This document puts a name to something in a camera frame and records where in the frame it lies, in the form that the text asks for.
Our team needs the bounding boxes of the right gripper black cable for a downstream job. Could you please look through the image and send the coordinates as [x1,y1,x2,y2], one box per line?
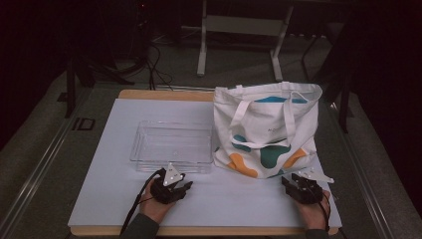
[316,190,332,232]

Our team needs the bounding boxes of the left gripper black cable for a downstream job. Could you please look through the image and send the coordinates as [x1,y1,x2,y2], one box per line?
[119,168,166,235]

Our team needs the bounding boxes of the white patterned tote bag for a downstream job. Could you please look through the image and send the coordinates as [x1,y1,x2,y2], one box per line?
[212,81,323,179]

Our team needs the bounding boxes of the clear plastic container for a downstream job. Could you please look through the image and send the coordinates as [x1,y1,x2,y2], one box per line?
[129,119,214,174]

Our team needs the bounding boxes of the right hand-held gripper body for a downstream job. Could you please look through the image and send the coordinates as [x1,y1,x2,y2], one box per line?
[289,167,334,205]

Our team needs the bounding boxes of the dark chair legs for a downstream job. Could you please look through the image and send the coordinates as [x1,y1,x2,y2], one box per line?
[300,33,354,133]

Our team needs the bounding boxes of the white metal stand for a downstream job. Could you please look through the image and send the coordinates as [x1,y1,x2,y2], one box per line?
[196,0,295,83]

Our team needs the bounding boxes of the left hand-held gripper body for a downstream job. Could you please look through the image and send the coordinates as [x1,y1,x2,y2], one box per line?
[149,161,187,205]

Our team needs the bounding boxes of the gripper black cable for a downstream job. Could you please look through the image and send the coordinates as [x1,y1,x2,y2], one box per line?
[119,168,166,235]
[316,190,332,232]

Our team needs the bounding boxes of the black metal stand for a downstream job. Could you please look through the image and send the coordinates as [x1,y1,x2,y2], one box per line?
[64,56,135,119]

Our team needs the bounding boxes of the person's left hand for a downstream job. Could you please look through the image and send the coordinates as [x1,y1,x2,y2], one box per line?
[138,189,177,224]

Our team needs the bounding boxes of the person's right hand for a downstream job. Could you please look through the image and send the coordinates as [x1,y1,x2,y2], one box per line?
[293,189,331,231]

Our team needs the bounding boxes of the black floor cables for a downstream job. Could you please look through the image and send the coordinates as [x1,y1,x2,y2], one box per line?
[132,43,173,92]

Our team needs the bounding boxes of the white table mat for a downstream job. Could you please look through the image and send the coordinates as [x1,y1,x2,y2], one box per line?
[68,98,342,229]

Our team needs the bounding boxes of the metal floor rail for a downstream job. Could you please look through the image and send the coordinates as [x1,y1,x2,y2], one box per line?
[326,103,396,239]
[0,89,84,239]

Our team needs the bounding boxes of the black floor plate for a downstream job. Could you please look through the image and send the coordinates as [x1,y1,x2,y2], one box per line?
[72,117,97,131]

